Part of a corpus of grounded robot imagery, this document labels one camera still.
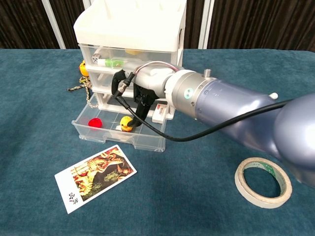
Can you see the teal table cloth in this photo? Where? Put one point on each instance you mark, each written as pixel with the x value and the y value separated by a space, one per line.
pixel 37 135

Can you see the white green glue stick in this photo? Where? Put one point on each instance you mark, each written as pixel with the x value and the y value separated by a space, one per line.
pixel 108 62

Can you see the white die black dots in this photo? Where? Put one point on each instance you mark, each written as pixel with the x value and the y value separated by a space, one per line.
pixel 96 59

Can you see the yellow duck toy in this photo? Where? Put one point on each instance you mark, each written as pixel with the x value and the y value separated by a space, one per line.
pixel 125 123

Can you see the small white box red label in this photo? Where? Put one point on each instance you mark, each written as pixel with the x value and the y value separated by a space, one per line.
pixel 160 113

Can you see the yellow toy block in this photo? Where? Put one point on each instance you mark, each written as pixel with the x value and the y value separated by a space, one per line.
pixel 133 52

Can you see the clear drawer with red ball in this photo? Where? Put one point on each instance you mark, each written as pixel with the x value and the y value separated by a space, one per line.
pixel 110 137

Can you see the yellow tape measure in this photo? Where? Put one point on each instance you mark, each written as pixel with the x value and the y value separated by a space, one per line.
pixel 83 68

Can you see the clear drawer with glue stick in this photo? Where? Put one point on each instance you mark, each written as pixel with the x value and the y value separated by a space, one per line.
pixel 152 55

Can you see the red ball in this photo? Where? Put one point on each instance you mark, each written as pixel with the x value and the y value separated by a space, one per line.
pixel 95 123

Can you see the white frame post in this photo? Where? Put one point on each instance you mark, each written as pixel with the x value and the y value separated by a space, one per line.
pixel 86 5
pixel 206 24
pixel 53 24

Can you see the picture card white border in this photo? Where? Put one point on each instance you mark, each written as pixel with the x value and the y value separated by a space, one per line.
pixel 98 177

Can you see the white plastic drawer cabinet frame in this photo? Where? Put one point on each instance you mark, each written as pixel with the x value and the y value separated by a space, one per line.
pixel 128 27

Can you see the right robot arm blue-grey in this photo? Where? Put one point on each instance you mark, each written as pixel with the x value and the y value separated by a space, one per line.
pixel 233 105

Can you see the clear drawer with wooden pieces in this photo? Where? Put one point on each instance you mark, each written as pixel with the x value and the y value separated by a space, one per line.
pixel 101 78

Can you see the beige masking tape roll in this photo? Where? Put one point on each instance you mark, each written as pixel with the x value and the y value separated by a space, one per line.
pixel 261 202

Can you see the glass test tube white cap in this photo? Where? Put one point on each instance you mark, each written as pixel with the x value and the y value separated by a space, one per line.
pixel 273 96

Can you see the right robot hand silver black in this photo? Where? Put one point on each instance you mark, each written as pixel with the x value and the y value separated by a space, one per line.
pixel 150 78

